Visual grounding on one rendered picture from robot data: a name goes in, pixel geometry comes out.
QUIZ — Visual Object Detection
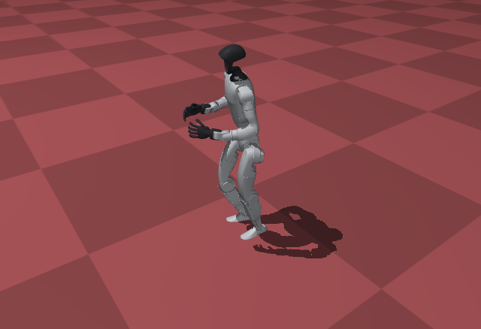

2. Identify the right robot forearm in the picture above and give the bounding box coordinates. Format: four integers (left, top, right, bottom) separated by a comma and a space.
204, 96, 228, 114

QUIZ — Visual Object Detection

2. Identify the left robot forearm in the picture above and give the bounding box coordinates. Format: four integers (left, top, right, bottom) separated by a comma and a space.
213, 126, 256, 142

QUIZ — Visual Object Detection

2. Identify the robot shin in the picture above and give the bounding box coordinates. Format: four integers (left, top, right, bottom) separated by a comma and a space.
218, 185, 247, 216
241, 193, 262, 231

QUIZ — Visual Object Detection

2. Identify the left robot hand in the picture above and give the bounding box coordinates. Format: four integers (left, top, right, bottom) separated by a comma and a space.
188, 119, 222, 140

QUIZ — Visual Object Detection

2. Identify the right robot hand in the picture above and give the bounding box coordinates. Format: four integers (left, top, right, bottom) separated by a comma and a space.
183, 103, 211, 121

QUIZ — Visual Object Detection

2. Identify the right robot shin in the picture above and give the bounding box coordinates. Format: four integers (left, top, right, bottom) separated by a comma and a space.
218, 185, 247, 216

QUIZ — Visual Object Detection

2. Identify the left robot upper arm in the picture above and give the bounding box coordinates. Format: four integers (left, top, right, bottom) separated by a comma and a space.
237, 86, 259, 137

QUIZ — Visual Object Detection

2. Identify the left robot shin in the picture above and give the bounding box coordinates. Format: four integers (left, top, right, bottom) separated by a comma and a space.
241, 193, 262, 231

